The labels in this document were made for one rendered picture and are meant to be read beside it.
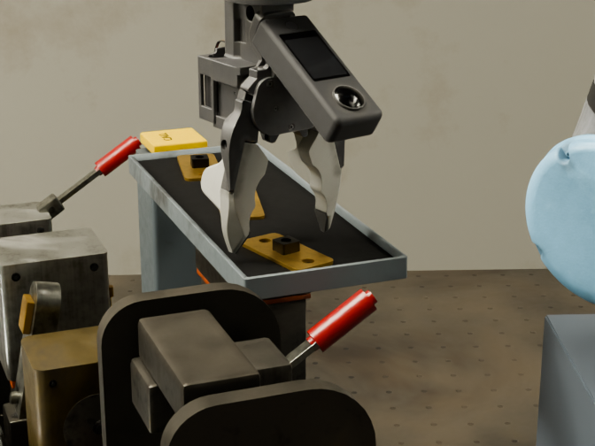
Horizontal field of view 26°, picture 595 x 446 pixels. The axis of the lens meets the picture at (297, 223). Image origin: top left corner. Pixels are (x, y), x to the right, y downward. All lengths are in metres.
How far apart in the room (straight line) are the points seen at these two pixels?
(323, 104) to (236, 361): 0.23
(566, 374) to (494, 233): 2.20
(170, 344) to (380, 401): 1.03
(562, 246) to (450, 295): 1.38
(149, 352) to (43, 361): 0.24
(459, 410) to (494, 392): 0.08
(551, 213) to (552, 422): 0.31
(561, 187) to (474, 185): 2.37
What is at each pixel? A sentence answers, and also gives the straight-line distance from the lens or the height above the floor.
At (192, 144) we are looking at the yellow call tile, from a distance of 1.38.
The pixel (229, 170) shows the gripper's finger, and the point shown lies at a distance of 0.99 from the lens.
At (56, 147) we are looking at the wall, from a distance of 3.14.
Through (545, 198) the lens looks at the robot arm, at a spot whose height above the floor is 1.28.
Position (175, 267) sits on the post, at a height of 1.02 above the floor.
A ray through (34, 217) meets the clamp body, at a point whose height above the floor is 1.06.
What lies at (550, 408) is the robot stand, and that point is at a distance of 1.10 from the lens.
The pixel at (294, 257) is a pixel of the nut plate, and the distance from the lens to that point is 1.03.
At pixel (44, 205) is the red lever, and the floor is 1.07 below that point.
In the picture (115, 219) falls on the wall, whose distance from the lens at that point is 3.17.
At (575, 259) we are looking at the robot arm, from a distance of 0.83.
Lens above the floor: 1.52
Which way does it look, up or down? 19 degrees down
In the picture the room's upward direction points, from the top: straight up
